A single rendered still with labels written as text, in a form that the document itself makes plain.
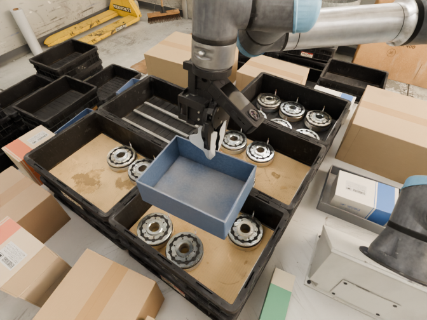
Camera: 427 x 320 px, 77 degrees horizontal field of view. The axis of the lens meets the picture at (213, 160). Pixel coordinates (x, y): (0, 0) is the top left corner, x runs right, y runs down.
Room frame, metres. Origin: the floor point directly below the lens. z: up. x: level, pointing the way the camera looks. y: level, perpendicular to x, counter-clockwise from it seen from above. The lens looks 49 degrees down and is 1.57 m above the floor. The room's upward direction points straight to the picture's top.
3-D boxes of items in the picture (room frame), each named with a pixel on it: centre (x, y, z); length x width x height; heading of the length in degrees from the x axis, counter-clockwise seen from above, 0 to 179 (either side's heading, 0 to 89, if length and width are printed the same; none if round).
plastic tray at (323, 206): (0.55, -0.55, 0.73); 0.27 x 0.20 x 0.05; 62
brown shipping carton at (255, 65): (1.22, -0.30, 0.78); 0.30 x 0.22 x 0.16; 58
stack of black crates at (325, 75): (1.63, -0.95, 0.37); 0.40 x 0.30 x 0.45; 61
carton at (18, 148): (0.72, 0.69, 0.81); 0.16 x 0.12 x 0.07; 145
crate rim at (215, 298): (0.36, 0.04, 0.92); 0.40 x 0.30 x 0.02; 56
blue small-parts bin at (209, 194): (0.34, 0.03, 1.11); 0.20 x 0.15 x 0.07; 62
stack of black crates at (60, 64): (1.93, 1.12, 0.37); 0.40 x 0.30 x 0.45; 151
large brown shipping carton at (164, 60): (1.35, 0.11, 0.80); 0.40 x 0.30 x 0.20; 63
